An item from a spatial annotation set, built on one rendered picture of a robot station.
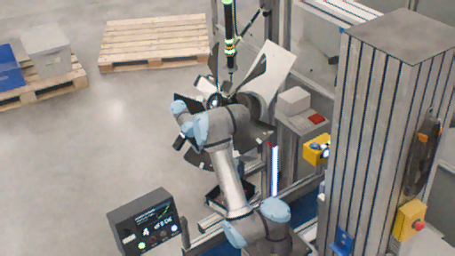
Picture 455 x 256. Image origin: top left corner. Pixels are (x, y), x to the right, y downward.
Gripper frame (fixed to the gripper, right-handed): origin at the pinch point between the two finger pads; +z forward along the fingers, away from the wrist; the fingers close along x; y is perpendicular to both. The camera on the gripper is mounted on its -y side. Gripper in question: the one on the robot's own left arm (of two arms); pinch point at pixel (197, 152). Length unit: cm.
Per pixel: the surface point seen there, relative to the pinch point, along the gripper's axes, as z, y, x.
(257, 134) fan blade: -6.0, 26.4, -20.6
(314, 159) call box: 14, 42, -40
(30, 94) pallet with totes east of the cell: 83, -60, 273
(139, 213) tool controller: -35, -41, -39
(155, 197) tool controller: -32, -32, -35
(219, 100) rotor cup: -13.2, 25.7, 7.7
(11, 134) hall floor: 82, -93, 233
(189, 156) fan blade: 6.2, -3.4, 6.6
